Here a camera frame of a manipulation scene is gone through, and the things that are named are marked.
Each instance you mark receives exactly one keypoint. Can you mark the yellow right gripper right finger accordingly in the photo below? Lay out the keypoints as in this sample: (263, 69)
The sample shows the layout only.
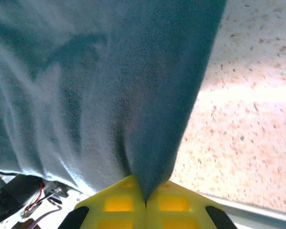
(176, 214)

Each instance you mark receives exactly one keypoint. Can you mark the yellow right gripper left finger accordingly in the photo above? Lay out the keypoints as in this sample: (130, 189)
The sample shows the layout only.
(119, 214)

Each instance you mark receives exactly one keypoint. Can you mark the grey t-shirt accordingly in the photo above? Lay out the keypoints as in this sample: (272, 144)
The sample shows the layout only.
(97, 83)

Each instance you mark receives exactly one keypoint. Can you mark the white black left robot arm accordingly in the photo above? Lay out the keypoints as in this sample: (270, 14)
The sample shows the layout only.
(16, 190)

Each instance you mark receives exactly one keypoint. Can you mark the aluminium frame rail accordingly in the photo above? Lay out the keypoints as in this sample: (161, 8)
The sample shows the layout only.
(264, 219)

